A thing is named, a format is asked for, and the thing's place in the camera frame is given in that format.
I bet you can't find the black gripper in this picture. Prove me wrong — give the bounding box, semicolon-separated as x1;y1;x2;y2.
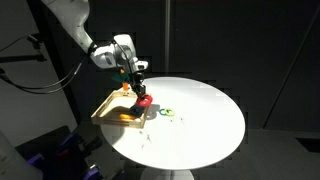
130;71;148;98

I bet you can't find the pink red toy ring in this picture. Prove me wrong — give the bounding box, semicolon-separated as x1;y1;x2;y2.
135;93;154;108

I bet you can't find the orange toy peg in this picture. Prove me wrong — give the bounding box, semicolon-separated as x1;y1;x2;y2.
120;68;131;92

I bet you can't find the wooden tray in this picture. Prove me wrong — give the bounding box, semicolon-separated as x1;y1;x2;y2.
90;90;152;130

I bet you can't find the grey vertical pole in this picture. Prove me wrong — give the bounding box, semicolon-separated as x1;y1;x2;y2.
164;0;172;73

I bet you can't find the black purple equipment cart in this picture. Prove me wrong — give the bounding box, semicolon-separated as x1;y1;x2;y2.
15;124;105;180

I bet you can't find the black boom stand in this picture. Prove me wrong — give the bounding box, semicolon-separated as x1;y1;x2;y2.
0;34;48;65

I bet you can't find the white rounded object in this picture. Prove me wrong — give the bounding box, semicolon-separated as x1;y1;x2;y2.
0;131;45;180

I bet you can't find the blue toy ring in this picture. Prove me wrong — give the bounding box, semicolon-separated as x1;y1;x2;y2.
128;104;145;118

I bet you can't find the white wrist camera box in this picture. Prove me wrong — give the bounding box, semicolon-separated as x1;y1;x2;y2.
134;60;150;72

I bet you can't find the orange toy ring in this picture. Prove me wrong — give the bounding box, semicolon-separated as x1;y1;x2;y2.
118;112;137;121

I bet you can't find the light green toy ring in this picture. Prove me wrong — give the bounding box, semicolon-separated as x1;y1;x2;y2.
164;107;176;118

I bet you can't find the white table pedestal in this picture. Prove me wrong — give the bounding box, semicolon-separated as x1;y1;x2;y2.
139;167;195;180

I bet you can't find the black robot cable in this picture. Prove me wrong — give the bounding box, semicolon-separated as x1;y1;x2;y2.
0;59;85;95

